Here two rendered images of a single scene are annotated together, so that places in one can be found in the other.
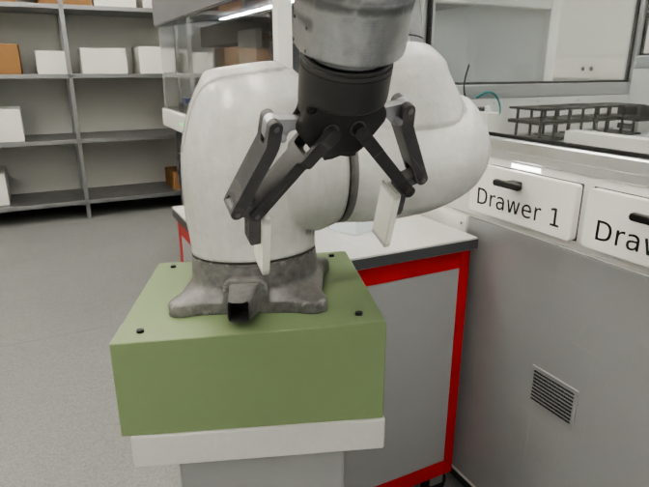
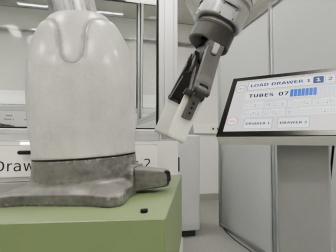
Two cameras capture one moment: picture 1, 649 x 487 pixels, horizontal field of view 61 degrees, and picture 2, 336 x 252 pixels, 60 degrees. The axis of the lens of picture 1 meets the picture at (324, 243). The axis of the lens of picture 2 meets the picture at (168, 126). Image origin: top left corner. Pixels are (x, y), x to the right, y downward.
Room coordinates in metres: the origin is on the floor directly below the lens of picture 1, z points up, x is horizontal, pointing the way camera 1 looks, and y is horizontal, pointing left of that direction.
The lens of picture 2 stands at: (0.43, 0.50, 0.95)
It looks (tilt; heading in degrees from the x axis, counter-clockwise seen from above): 3 degrees up; 283
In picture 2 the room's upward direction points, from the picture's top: straight up
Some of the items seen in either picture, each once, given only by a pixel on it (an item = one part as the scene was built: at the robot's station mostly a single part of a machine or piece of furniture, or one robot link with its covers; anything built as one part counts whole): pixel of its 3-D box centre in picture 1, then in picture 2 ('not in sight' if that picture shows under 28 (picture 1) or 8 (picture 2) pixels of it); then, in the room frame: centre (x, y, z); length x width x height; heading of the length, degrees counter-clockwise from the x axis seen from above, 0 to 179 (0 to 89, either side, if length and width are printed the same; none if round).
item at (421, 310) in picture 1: (311, 350); not in sight; (1.37, 0.04, 0.38); 0.62 x 0.58 x 0.76; 27
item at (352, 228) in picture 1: (357, 219); not in sight; (1.30, -0.08, 0.78); 0.12 x 0.08 x 0.04; 139
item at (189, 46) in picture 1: (315, 68); not in sight; (2.82, 0.05, 1.13); 1.78 x 1.14 x 0.45; 27
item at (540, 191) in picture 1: (519, 197); (31, 160); (1.14, -0.41, 0.87); 0.29 x 0.02 x 0.11; 27
